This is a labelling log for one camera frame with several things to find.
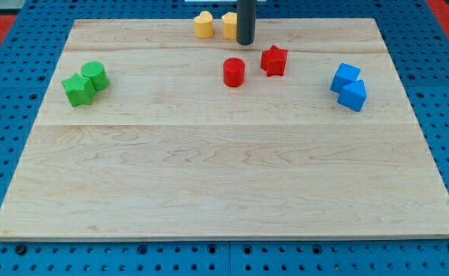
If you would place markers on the red cylinder block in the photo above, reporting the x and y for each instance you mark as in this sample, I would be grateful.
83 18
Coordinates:
233 72

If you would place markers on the light wooden board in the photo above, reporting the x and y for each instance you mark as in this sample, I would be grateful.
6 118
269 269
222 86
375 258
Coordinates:
169 152

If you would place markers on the red star block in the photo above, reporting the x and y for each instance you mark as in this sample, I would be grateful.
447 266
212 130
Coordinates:
274 61

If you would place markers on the yellow heart block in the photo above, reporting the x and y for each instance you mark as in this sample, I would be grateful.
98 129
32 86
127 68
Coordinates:
203 25

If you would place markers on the yellow hexagon block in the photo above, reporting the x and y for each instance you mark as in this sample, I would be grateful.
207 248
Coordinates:
229 25

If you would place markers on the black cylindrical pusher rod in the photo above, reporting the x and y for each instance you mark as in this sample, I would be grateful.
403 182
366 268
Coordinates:
246 17

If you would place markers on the blue triangular block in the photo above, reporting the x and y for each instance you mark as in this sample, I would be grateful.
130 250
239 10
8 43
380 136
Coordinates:
353 95

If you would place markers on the blue cube block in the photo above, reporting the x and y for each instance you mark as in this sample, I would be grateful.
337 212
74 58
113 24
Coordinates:
345 74

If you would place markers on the green cylinder block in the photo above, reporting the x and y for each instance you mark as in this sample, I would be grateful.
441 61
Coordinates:
96 72

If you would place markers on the green star block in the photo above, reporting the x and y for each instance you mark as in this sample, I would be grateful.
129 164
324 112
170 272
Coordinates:
79 90

